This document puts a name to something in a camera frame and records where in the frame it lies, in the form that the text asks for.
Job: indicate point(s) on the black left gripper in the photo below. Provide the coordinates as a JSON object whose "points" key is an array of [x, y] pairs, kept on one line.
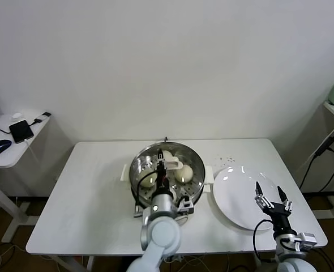
{"points": [[162, 181]]}

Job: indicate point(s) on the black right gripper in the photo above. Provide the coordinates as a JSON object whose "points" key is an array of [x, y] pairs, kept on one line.
{"points": [[280, 216]]}

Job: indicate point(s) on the round glass pot lid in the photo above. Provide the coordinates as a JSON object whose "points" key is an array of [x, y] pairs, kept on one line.
{"points": [[174, 164]]}

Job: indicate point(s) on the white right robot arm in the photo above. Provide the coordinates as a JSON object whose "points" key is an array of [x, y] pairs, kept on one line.
{"points": [[294, 265]]}

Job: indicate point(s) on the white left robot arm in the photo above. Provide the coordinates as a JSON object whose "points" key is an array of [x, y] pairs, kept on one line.
{"points": [[161, 238]]}

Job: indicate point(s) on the stainless steel steamer basket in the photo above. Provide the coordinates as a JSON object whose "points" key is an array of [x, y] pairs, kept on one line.
{"points": [[196, 191]]}

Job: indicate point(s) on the white round plate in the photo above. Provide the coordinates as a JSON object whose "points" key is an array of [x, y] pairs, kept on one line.
{"points": [[232, 198]]}

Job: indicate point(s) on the white power strip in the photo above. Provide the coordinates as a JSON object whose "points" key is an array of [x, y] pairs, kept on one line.
{"points": [[178, 258]]}

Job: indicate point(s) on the black smartphone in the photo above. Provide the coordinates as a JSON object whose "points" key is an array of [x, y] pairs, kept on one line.
{"points": [[20, 132]]}

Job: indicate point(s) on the white earbuds case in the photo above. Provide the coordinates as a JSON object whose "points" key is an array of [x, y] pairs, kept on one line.
{"points": [[17, 115]]}

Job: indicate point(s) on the white side desk with phone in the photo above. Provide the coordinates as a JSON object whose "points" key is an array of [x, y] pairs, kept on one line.
{"points": [[3, 161]]}

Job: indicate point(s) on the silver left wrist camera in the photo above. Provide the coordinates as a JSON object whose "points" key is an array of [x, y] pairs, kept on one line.
{"points": [[186, 205]]}

